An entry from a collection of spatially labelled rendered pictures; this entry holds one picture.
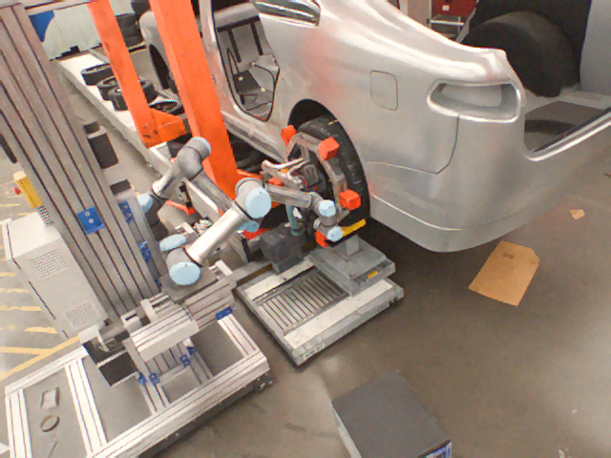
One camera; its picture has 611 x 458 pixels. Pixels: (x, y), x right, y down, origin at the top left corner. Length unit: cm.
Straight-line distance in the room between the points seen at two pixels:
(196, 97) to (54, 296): 125
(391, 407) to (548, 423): 80
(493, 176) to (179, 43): 166
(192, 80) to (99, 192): 89
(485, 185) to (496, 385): 115
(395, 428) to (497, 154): 117
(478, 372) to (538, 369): 30
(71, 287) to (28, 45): 95
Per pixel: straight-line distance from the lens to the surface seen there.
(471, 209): 196
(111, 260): 217
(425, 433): 203
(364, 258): 296
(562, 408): 261
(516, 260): 331
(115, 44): 445
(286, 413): 254
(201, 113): 264
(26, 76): 188
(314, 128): 250
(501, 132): 182
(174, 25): 254
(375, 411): 208
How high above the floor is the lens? 210
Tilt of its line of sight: 35 degrees down
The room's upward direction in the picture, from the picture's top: 11 degrees counter-clockwise
